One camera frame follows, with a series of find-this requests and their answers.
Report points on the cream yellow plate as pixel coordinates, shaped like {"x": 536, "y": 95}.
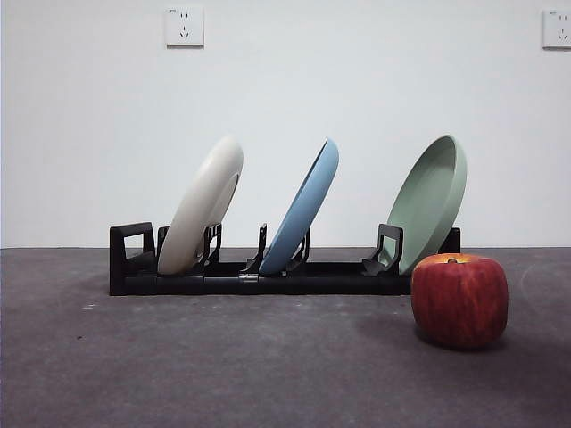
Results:
{"x": 201, "y": 209}

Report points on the red apple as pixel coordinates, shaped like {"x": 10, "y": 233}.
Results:
{"x": 459, "y": 303}

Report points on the blue plate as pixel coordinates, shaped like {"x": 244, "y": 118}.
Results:
{"x": 303, "y": 209}

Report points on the black plate rack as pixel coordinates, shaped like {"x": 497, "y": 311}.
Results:
{"x": 312, "y": 281}

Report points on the green plate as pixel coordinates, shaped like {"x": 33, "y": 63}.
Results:
{"x": 428, "y": 200}

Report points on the white wall socket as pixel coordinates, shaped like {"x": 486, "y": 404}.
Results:
{"x": 185, "y": 27}
{"x": 557, "y": 29}

